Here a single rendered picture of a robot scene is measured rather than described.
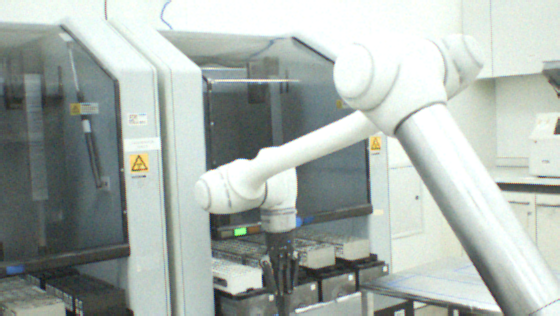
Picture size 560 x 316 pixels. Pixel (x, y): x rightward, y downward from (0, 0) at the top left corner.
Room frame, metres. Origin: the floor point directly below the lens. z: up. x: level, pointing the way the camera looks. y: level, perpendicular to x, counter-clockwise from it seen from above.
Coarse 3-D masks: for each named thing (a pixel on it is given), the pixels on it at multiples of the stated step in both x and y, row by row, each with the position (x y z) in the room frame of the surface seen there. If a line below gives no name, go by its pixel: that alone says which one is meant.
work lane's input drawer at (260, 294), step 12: (216, 288) 1.82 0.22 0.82; (252, 288) 1.78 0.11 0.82; (264, 288) 1.80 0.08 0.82; (216, 300) 1.80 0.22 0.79; (228, 300) 1.75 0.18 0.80; (240, 300) 1.73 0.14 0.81; (252, 300) 1.75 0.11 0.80; (264, 300) 1.77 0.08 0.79; (228, 312) 1.75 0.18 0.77; (240, 312) 1.72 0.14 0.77; (252, 312) 1.75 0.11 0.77; (264, 312) 1.77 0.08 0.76; (276, 312) 1.80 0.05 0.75
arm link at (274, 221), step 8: (288, 208) 1.64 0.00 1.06; (264, 216) 1.64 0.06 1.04; (272, 216) 1.62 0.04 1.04; (280, 216) 1.62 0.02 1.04; (288, 216) 1.63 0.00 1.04; (264, 224) 1.64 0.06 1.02; (272, 224) 1.62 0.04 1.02; (280, 224) 1.62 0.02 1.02; (288, 224) 1.63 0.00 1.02; (272, 232) 1.64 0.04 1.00; (280, 232) 1.63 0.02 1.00
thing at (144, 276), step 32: (96, 32) 1.82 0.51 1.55; (128, 64) 1.67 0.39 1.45; (128, 96) 1.64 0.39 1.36; (128, 128) 1.64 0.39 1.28; (128, 160) 1.64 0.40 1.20; (160, 160) 1.69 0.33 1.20; (128, 192) 1.63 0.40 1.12; (160, 192) 1.69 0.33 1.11; (128, 224) 1.63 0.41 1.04; (160, 224) 1.69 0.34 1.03; (160, 256) 1.68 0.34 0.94; (128, 288) 1.64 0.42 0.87; (160, 288) 1.68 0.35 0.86
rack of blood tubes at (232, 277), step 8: (216, 264) 1.93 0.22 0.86; (224, 264) 1.92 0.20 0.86; (232, 264) 1.92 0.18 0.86; (240, 264) 1.90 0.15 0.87; (216, 272) 1.82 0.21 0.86; (224, 272) 1.81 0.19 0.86; (232, 272) 1.81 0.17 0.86; (240, 272) 1.80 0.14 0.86; (248, 272) 1.80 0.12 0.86; (256, 272) 1.80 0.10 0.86; (216, 280) 1.94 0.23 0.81; (224, 280) 1.94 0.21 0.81; (232, 280) 1.76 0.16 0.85; (240, 280) 1.77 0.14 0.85; (248, 280) 1.79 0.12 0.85; (256, 280) 1.80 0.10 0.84; (224, 288) 1.79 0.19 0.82; (232, 288) 1.76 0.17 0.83; (240, 288) 1.77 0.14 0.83
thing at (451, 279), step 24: (432, 264) 1.98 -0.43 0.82; (456, 264) 1.96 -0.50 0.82; (360, 288) 1.79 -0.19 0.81; (384, 288) 1.73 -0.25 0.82; (408, 288) 1.71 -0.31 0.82; (432, 288) 1.70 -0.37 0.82; (456, 288) 1.69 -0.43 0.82; (480, 288) 1.68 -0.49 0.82; (456, 312) 2.07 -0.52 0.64; (480, 312) 1.51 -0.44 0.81
